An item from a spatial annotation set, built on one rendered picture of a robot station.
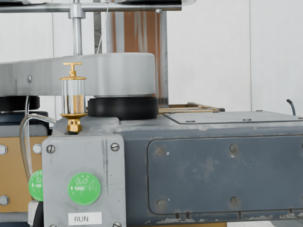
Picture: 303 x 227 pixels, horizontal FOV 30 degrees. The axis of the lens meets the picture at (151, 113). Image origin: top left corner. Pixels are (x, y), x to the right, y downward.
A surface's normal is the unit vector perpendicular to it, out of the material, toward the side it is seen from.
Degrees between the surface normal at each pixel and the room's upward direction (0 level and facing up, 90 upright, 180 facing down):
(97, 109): 90
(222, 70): 90
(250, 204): 90
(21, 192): 90
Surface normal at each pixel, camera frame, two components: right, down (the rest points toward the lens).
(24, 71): -0.73, 0.05
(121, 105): -0.04, 0.05
